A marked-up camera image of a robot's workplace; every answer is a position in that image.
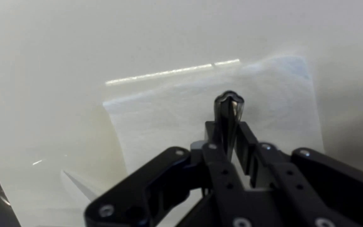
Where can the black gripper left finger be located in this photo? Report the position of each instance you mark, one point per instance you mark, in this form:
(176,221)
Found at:
(148,189)

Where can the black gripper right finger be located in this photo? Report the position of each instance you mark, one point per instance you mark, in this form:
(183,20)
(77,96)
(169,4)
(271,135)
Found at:
(324,184)

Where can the dark metal spoon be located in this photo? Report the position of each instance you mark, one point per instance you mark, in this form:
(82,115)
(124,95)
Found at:
(227,107)

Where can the clear plastic bag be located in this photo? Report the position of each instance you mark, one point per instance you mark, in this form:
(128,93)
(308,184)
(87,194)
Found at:
(169,117)

